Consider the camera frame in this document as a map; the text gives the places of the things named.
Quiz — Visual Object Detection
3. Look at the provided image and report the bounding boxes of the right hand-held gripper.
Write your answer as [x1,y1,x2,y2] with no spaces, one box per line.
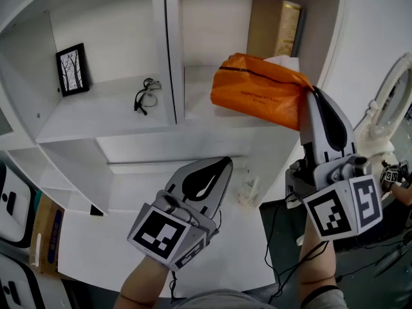
[285,87,384,241]

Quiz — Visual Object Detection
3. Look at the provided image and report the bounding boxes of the person's right forearm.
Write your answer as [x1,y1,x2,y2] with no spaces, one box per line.
[297,217,339,299]

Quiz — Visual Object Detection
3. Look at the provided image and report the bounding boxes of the person's grey shirt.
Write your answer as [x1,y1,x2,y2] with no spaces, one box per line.
[173,285,349,309]

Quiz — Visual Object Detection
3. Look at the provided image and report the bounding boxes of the white wall shelf unit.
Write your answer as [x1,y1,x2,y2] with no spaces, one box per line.
[0,0,344,299]

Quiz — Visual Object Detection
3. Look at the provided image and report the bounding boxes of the black cable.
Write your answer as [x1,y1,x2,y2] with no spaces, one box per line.
[169,209,223,304]
[263,191,330,306]

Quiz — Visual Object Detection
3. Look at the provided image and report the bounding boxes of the cardboard box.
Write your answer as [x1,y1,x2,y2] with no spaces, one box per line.
[28,192,66,278]

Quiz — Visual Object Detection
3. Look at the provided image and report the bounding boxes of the gold box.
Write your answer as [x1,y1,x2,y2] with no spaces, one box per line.
[247,0,307,58]

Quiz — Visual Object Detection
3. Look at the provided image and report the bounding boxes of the white panel with black trim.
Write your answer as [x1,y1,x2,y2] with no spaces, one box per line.
[0,159,38,249]
[0,252,46,309]

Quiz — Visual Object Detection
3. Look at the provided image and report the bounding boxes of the black eyeglasses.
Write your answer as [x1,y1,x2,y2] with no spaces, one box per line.
[133,77,163,117]

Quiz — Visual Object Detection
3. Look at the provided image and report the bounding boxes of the black picture frame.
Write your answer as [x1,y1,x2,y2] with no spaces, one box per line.
[55,42,90,98]

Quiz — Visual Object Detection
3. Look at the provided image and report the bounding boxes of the orange pouch bag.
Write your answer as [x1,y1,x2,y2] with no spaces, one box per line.
[209,52,315,131]

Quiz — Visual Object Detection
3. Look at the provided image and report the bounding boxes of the white dressing table with mirror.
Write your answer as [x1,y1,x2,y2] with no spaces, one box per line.
[352,52,412,203]

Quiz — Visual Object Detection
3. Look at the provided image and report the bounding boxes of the person's left forearm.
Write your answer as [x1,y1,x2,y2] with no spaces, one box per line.
[112,256,175,309]

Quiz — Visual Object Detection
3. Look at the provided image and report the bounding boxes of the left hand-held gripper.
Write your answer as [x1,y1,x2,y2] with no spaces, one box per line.
[127,156,234,272]

